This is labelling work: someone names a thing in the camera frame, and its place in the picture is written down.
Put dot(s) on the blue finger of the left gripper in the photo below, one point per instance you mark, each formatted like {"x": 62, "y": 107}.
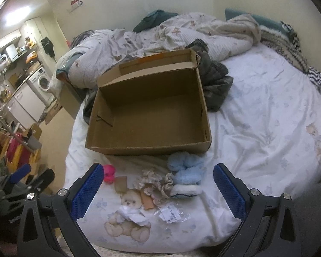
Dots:
{"x": 20, "y": 173}

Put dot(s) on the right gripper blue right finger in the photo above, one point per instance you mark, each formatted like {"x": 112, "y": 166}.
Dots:
{"x": 247, "y": 205}

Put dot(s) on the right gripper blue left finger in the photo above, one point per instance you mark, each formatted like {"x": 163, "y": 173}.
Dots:
{"x": 71, "y": 204}

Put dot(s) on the pink rubber duck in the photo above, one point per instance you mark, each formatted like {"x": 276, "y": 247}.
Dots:
{"x": 109, "y": 173}

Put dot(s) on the light blue fluffy slippers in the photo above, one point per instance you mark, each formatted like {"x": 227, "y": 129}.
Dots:
{"x": 187, "y": 171}

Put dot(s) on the plastic label bag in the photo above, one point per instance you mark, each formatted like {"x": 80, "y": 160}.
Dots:
{"x": 169, "y": 214}

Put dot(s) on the brown cardboard tag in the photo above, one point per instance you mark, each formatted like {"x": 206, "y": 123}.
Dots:
{"x": 147, "y": 201}

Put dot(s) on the beige lace scrunchie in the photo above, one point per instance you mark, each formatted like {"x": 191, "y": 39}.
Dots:
{"x": 152, "y": 184}

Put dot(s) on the pink bag on rack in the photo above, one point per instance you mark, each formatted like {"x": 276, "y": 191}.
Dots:
{"x": 16, "y": 155}

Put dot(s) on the small brown paper card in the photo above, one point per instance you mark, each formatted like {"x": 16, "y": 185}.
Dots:
{"x": 120, "y": 184}

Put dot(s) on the white cabinet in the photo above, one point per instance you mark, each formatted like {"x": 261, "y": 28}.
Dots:
{"x": 25, "y": 106}

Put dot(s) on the white teddy bear bedsheet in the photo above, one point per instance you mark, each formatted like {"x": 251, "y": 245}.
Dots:
{"x": 267, "y": 133}

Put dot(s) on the white washing machine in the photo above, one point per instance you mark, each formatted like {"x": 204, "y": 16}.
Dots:
{"x": 39, "y": 82}

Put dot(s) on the open cardboard box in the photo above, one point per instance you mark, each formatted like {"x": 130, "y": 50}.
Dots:
{"x": 150, "y": 105}

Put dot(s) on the rumpled patterned duvet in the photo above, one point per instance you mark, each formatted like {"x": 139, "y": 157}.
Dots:
{"x": 104, "y": 48}

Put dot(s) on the striped knitted blanket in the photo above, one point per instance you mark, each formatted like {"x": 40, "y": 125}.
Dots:
{"x": 286, "y": 43}

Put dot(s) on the teal pillow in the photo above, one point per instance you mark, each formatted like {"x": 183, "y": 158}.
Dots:
{"x": 280, "y": 26}

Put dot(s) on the red white wall hook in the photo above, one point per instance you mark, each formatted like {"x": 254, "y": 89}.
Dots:
{"x": 74, "y": 5}

